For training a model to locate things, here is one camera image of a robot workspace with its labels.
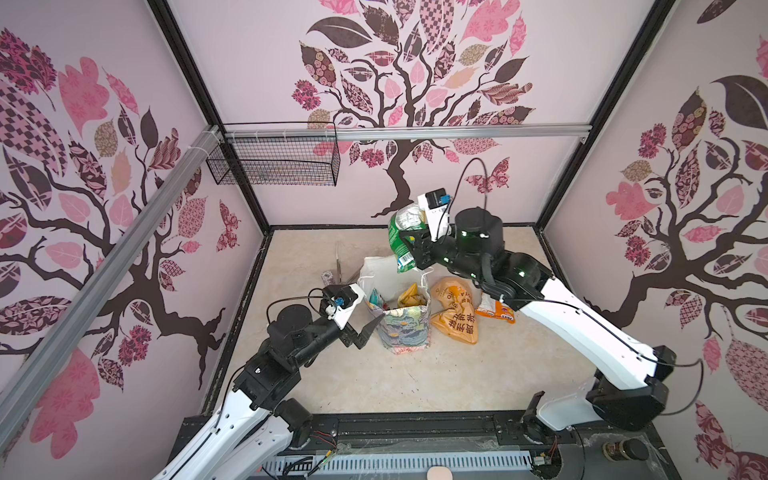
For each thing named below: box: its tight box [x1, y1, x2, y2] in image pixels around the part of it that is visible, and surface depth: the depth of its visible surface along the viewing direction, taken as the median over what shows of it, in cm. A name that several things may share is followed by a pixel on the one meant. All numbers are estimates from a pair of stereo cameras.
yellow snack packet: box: [398, 283, 427, 308], surface depth 89 cm
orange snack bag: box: [430, 276, 479, 345], surface depth 92 cm
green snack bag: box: [388, 205, 428, 274], surface depth 60 cm
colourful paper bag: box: [357, 255, 432, 354], surface depth 81 cm
